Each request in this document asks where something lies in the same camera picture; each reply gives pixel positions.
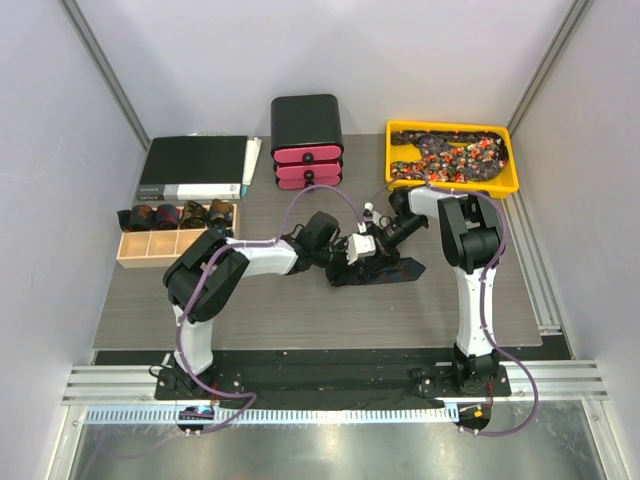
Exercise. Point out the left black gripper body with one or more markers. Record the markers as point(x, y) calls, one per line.
point(335, 264)

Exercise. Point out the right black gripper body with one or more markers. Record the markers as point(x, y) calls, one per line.
point(388, 237)

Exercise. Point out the blue brown striped tie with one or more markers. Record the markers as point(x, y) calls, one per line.
point(375, 271)

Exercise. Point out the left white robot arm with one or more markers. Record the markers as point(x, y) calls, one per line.
point(203, 279)

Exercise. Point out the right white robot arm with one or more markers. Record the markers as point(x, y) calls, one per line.
point(473, 238)

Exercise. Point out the colourful floral tie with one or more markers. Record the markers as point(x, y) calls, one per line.
point(450, 156)

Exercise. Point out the rolled blue gold tie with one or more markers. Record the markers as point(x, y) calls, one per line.
point(226, 232)

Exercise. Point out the black pink drawer box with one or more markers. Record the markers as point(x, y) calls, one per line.
point(306, 141)

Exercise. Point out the yellow plastic tray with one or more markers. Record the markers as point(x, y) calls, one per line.
point(505, 184)

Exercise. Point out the rolled brown patterned tie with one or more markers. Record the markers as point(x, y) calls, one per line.
point(194, 216)

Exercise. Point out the rolled navy striped tie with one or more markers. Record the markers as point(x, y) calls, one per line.
point(167, 217)

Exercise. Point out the black flat box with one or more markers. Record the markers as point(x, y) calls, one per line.
point(193, 167)

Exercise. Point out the wooden compartment organizer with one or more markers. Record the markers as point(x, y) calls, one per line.
point(160, 248)

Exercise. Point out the rolled red dark tie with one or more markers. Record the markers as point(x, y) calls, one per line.
point(139, 218)

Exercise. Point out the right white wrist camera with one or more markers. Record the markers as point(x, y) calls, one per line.
point(371, 215)

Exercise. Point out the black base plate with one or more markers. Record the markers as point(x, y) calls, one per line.
point(327, 380)

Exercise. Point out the aluminium frame rail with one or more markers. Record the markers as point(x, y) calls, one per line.
point(89, 385)

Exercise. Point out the white slotted cable duct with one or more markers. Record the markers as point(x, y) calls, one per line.
point(196, 415)

